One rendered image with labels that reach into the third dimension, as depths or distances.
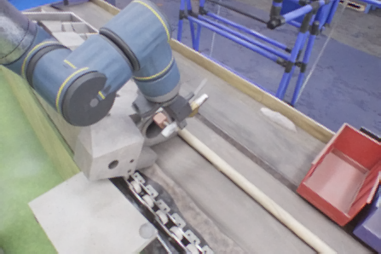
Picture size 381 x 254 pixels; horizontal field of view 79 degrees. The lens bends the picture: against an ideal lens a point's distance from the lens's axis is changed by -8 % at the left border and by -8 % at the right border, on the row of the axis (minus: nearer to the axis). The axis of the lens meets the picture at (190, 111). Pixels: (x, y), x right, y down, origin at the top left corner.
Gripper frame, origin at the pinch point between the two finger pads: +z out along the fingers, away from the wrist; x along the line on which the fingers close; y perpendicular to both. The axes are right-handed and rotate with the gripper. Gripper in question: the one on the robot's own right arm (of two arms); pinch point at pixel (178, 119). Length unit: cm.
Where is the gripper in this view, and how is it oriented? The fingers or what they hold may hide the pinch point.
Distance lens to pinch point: 76.7
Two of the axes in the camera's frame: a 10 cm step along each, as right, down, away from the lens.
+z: 2.0, 5.4, 8.2
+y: 7.0, -6.6, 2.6
